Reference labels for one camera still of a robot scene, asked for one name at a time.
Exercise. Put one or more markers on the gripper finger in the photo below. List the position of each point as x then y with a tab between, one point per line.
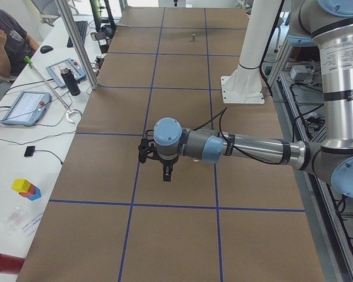
165	173
169	172

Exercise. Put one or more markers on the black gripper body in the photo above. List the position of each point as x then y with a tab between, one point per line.
166	163

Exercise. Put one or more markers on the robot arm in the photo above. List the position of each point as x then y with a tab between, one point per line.
329	24

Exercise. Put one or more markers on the brown kraft paper mat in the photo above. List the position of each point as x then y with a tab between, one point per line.
110	218

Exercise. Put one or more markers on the black water bottle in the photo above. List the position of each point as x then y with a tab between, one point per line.
70	81

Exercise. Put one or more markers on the small black puck device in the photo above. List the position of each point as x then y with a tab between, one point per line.
29	151

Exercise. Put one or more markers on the far teach pendant tablet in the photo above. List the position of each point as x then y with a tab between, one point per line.
63	66

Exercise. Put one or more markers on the teach pendant tablet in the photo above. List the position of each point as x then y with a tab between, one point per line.
28	108
63	66

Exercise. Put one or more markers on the near teach pendant tablet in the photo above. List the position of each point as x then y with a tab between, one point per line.
28	108

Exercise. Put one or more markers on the stacked coloured toy blocks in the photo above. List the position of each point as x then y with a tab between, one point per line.
26	189

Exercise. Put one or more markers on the black keyboard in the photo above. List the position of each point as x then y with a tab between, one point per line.
81	27

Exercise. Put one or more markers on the black computer mouse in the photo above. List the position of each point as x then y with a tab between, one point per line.
45	49

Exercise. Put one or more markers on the long metal grabber stick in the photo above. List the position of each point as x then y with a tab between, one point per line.
69	111

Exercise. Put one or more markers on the seated person dark shirt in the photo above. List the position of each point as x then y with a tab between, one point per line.
15	44

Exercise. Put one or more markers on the red cylinder object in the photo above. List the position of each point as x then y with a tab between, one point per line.
10	264

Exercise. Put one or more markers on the white pedestal column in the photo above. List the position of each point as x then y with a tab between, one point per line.
244	85

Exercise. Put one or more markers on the aluminium frame post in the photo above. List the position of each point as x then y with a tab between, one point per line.
69	23

